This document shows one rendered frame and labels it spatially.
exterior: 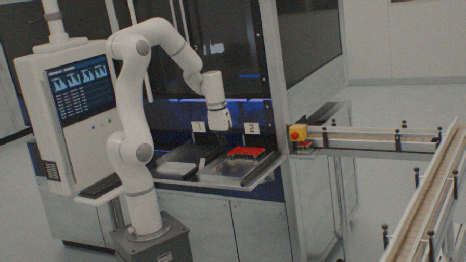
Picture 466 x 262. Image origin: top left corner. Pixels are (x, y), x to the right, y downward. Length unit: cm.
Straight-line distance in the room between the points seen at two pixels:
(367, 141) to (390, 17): 461
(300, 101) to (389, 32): 446
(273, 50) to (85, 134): 112
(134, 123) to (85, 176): 103
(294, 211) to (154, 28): 129
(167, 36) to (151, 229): 77
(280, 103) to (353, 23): 475
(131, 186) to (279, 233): 112
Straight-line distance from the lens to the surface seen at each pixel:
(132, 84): 200
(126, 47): 196
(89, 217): 385
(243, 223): 303
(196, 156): 287
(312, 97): 296
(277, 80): 258
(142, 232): 216
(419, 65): 718
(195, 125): 292
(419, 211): 197
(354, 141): 265
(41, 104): 281
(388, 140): 264
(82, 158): 296
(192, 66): 217
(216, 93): 226
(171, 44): 211
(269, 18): 253
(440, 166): 233
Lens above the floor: 185
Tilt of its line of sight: 18 degrees down
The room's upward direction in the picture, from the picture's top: 9 degrees counter-clockwise
